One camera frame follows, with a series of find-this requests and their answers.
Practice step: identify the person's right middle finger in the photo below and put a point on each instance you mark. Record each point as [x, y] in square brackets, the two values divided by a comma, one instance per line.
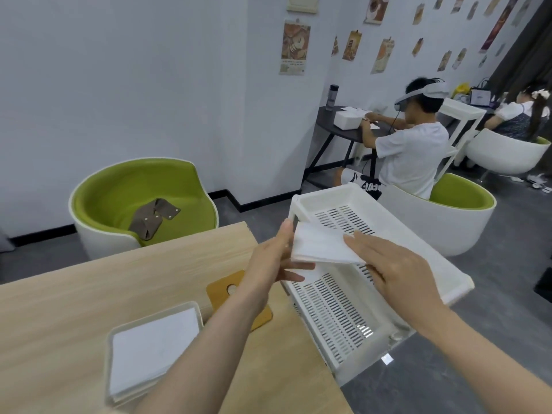
[371, 239]

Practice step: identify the person's left thumb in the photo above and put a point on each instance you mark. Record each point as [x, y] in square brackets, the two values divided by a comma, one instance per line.
[285, 239]

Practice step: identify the stack of white napkins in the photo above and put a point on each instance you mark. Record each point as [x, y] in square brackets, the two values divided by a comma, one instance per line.
[151, 344]

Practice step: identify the person's left forearm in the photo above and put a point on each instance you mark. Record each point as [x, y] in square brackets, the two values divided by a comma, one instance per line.
[202, 362]

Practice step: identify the laptop with bright screen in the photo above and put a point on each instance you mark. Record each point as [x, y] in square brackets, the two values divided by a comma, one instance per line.
[480, 97]

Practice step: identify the brown cloth with snaps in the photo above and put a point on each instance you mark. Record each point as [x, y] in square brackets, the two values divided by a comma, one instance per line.
[149, 219]

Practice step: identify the white rectangular plastic tray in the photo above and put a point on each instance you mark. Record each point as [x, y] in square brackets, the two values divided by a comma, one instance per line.
[111, 340]

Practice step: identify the black round table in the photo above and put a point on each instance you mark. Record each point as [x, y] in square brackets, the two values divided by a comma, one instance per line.
[330, 124]

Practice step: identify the green and white armchair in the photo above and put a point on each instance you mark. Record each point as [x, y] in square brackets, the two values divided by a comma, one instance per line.
[453, 224]
[112, 189]

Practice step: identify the yellow bag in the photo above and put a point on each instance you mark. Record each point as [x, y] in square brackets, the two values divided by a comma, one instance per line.
[462, 87]

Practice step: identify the person's right forearm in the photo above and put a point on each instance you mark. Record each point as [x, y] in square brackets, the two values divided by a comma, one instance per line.
[487, 353]

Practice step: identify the black object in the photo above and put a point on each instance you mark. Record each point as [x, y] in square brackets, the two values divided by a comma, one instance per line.
[544, 286]

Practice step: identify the person's left hand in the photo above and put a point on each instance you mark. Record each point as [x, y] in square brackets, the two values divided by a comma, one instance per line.
[263, 271]

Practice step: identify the white slippers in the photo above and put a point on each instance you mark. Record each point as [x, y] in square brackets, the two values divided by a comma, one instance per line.
[538, 181]

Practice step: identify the white box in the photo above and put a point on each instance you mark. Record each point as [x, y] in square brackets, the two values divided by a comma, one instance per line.
[349, 120]

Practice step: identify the white shelf cart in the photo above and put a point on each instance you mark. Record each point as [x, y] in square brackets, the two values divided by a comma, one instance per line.
[463, 112]

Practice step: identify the white headset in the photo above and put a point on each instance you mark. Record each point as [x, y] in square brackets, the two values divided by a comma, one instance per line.
[427, 90]

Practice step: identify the white napkin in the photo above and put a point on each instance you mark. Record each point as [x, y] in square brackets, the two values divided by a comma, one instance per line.
[321, 243]

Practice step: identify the person's right thumb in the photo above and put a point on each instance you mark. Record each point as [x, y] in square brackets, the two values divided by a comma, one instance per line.
[374, 275]

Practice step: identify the person's right hand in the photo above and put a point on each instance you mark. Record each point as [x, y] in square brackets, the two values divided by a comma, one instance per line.
[403, 275]

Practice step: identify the white plastic tiered cart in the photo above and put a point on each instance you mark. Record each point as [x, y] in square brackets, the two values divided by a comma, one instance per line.
[345, 314]

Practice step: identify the dark curtain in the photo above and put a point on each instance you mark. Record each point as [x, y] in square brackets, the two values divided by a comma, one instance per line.
[528, 47]

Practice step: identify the white shell chair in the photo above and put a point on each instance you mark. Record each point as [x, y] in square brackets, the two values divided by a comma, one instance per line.
[500, 153]

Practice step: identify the wooden coaster with hole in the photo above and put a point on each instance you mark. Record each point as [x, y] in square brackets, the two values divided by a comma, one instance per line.
[220, 288]

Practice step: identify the black bottle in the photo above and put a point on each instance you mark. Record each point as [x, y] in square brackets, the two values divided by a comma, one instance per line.
[332, 98]

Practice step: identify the group of wall posters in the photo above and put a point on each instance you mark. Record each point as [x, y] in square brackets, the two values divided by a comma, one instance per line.
[295, 47]

